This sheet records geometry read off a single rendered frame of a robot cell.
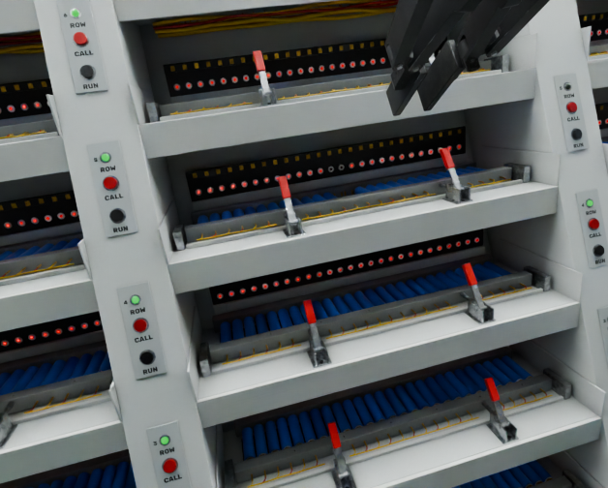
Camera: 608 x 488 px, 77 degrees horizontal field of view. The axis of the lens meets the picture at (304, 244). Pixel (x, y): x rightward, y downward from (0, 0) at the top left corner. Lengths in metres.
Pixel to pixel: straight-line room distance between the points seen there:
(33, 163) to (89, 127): 0.08
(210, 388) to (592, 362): 0.60
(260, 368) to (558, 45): 0.69
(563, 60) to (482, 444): 0.62
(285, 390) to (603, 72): 0.72
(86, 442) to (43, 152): 0.38
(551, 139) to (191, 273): 0.59
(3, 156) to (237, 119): 0.30
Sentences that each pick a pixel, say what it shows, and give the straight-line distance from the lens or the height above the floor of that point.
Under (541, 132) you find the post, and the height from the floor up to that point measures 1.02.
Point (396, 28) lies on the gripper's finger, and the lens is 0.35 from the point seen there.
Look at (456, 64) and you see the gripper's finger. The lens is 0.40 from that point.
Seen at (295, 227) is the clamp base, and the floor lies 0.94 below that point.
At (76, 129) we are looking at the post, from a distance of 0.60.
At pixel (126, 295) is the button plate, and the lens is 0.56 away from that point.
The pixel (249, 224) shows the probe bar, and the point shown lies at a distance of 0.60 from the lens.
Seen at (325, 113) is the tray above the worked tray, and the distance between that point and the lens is 0.59.
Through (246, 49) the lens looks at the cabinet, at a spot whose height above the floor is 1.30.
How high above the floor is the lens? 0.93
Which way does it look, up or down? 1 degrees down
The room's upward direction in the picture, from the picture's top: 11 degrees counter-clockwise
